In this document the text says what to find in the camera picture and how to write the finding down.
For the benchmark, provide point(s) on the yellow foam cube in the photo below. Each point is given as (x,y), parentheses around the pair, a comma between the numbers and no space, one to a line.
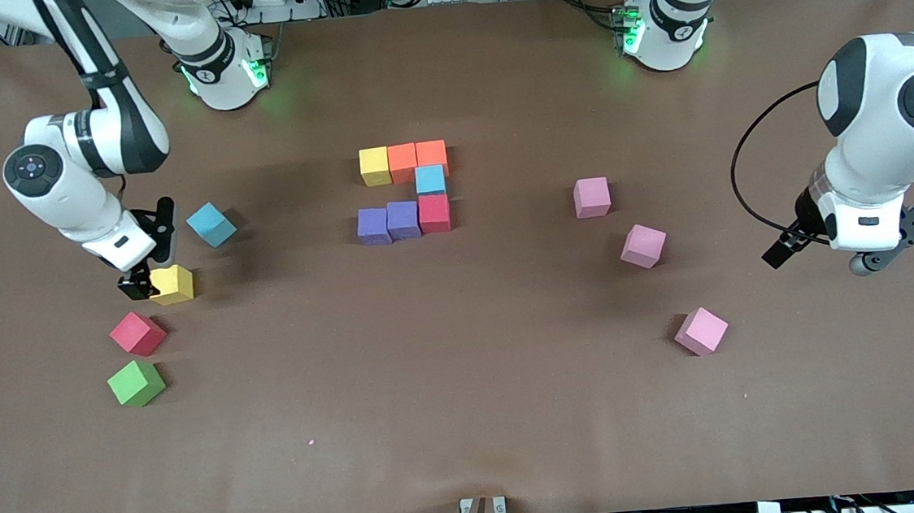
(174,284)
(375,166)

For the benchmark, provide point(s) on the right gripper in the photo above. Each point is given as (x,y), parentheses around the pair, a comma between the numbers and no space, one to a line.
(137,279)

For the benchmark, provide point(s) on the purple foam cube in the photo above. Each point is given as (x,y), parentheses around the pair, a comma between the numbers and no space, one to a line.
(373,226)
(403,219)

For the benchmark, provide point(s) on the green foam cube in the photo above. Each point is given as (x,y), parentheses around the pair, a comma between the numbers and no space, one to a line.
(135,383)

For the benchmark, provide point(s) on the orange foam cube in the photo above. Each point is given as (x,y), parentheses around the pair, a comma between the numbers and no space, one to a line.
(431,155)
(402,163)

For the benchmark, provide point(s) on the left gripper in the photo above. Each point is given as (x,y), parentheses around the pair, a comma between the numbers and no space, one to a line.
(804,217)

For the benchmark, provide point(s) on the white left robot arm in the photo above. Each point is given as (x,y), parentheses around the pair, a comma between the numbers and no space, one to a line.
(881,150)

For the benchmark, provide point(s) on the red foam cube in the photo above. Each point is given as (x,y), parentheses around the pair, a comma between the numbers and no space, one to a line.
(434,213)
(137,333)

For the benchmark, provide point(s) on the pink foam cube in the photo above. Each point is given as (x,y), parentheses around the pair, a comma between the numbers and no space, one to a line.
(700,330)
(642,244)
(592,196)

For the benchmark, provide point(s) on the cyan foam cube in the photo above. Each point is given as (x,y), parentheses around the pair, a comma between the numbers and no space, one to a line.
(430,179)
(210,224)

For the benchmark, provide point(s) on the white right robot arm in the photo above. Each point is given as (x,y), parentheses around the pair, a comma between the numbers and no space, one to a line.
(70,205)

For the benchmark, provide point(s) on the metal table edge bracket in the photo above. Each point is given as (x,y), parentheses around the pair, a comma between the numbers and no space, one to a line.
(464,507)

